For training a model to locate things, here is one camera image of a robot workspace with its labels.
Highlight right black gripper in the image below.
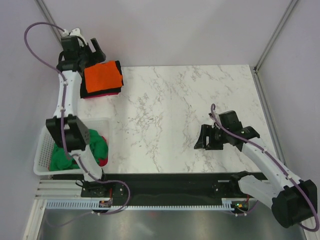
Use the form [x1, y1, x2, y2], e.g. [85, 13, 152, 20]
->
[193, 124, 230, 151]

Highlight orange t-shirt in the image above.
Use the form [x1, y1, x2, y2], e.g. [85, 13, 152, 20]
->
[84, 60, 124, 93]

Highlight white plastic basket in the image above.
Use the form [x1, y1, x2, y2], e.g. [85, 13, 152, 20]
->
[33, 117, 113, 176]

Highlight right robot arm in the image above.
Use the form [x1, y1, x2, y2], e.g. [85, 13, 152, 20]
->
[194, 104, 320, 232]

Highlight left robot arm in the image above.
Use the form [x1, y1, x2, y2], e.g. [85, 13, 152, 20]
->
[45, 34, 110, 197]

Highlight black folded t-shirt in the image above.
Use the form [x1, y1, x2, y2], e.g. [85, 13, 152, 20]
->
[80, 60, 124, 99]

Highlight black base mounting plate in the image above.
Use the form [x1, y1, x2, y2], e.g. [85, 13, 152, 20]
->
[53, 172, 248, 206]

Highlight red t-shirt in basket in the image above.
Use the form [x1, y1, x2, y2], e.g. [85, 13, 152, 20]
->
[98, 136, 109, 167]

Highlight green t-shirt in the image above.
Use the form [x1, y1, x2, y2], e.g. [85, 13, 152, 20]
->
[48, 129, 103, 171]

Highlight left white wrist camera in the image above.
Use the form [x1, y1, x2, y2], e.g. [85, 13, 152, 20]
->
[61, 28, 88, 47]

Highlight left aluminium frame post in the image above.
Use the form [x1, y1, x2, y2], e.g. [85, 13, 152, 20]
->
[33, 0, 62, 47]

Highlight aluminium frame post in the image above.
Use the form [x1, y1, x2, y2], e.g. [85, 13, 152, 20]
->
[33, 0, 62, 47]
[253, 0, 300, 73]

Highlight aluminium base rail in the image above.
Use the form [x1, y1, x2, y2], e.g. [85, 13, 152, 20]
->
[35, 180, 82, 200]

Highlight right aluminium frame post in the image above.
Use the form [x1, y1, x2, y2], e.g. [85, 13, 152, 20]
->
[253, 0, 300, 73]

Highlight white slotted cable duct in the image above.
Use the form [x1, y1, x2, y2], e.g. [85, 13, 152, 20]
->
[45, 198, 240, 211]

